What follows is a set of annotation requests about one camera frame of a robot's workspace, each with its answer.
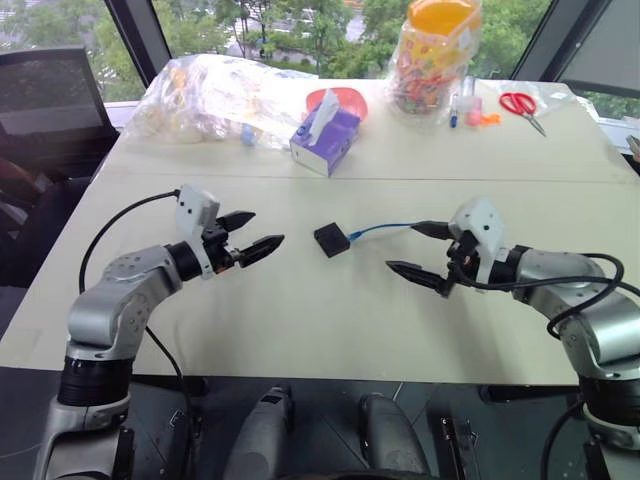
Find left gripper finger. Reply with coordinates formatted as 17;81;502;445
215;210;257;233
234;233;286;269

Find flat clear plastic bag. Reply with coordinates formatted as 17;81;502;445
478;78;597;127

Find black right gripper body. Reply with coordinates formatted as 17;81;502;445
444;230;480;287

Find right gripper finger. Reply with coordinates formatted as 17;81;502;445
411;219;452;241
385;259;455;299

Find small black box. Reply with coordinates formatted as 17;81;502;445
313;222;352;259

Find dark window frame pillar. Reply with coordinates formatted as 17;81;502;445
509;0;640;97
102;0;174;90

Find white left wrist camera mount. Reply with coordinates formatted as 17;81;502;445
173;183;222;280

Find black office chair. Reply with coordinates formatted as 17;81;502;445
0;46;122;289

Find red handled scissors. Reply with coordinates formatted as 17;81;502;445
497;91;548;138

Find pink plastic bowl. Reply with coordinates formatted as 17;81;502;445
304;85;374;124

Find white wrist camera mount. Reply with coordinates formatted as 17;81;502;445
173;183;222;280
447;196;509;294

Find blue cable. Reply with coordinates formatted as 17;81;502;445
347;219;419;244

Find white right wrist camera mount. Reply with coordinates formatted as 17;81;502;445
447;196;509;294

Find candy jar with orange lid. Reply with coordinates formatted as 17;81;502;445
383;0;484;127

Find small pink bottle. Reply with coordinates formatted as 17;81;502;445
464;96;484;127

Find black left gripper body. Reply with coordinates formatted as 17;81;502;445
202;221;243;276

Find large clear plastic bag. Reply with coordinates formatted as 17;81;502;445
121;53;321;151

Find dark grey rounded shape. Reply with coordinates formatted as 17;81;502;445
233;383;297;480
358;393;432;480

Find purple tissue box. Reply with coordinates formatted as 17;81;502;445
288;88;363;179

